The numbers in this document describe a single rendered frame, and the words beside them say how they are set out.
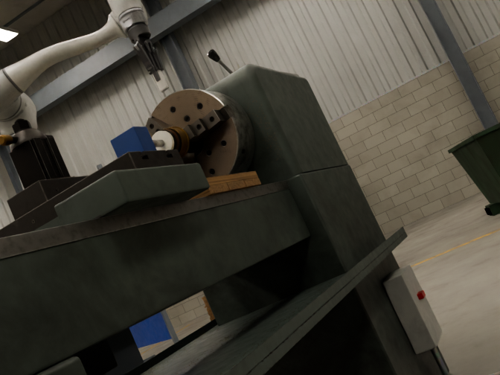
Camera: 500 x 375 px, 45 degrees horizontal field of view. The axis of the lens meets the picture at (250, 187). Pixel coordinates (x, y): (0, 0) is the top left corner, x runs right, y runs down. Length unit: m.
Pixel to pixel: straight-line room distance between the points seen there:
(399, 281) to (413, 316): 0.12
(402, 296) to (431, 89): 9.89
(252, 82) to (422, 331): 0.97
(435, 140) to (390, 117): 0.92
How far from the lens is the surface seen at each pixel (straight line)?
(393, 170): 11.83
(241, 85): 1.91
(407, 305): 2.10
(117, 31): 2.35
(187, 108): 1.81
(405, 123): 11.83
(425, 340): 2.12
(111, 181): 1.03
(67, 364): 0.85
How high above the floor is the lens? 0.70
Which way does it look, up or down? 6 degrees up
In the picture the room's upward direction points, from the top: 25 degrees counter-clockwise
